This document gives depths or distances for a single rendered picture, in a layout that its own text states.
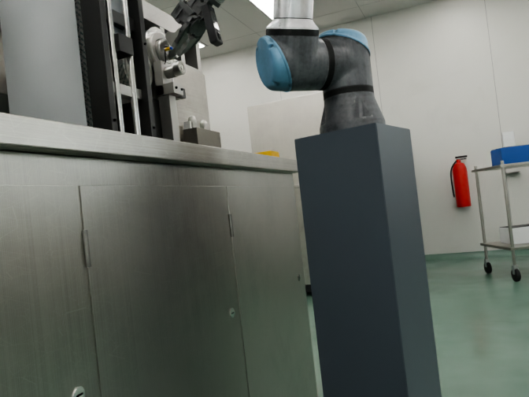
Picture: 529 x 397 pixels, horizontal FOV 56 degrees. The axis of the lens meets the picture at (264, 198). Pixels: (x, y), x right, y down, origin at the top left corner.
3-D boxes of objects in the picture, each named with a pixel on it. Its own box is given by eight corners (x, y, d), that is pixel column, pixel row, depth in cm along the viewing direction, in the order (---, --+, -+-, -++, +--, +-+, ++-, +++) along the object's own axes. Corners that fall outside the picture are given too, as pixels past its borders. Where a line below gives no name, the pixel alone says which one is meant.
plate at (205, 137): (198, 146, 157) (196, 127, 157) (97, 163, 172) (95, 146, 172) (221, 149, 172) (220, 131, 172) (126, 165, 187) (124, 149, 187)
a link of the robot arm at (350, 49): (385, 84, 113) (378, 24, 113) (332, 84, 108) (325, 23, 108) (356, 98, 124) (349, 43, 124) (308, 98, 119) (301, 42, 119)
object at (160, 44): (168, 35, 150) (176, 60, 153) (162, 37, 151) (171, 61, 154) (156, 41, 144) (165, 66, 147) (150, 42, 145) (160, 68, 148)
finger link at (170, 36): (159, 48, 150) (178, 23, 148) (172, 60, 149) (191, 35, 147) (153, 44, 147) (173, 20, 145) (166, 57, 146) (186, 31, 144)
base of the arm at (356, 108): (396, 130, 118) (391, 88, 118) (369, 125, 105) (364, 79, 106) (338, 140, 126) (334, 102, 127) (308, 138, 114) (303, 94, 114)
